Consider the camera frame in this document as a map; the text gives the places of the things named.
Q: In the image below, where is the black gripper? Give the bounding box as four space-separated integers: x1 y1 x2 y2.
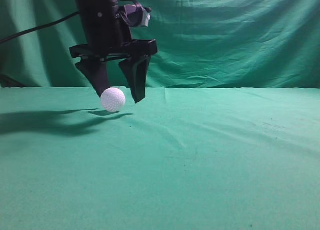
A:
69 5 158 104

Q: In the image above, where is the white dimpled golf ball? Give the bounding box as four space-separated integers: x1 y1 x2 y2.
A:
100 87 126 113

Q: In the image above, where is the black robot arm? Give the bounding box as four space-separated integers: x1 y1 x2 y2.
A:
69 0 158 103

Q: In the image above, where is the green backdrop curtain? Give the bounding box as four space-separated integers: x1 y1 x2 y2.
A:
0 0 320 88

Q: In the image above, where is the green table cloth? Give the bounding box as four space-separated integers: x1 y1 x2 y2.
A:
0 87 320 230

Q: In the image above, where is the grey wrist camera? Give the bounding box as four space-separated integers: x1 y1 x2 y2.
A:
119 4 152 28

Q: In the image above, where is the black cable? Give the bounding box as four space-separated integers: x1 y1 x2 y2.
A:
0 10 81 45

